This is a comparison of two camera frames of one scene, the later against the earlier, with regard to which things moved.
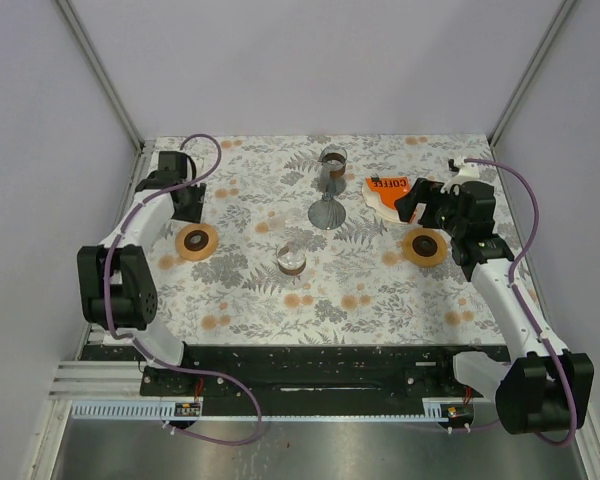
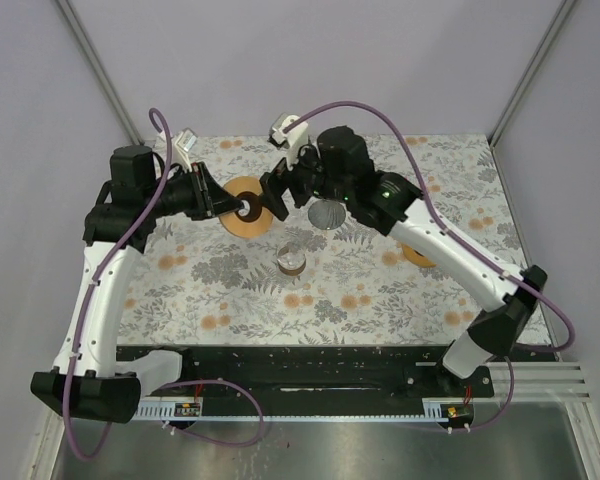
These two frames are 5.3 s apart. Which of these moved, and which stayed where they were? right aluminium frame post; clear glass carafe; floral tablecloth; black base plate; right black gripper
Moved: right black gripper
Stayed: floral tablecloth; right aluminium frame post; clear glass carafe; black base plate
